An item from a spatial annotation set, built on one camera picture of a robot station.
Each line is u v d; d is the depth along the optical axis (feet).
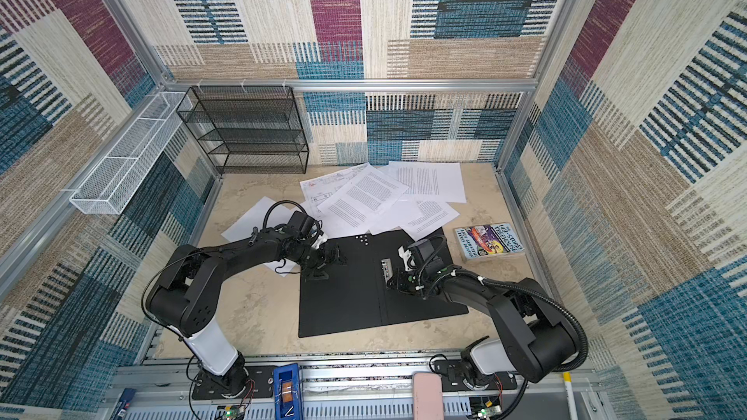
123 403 2.29
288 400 2.17
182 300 1.55
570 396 2.31
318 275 2.86
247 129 3.59
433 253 2.35
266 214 2.79
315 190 3.76
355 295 2.92
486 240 3.17
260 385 2.40
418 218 3.44
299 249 2.48
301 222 2.54
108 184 2.34
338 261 2.67
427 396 2.29
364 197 3.66
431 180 3.86
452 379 2.39
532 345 1.41
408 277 2.59
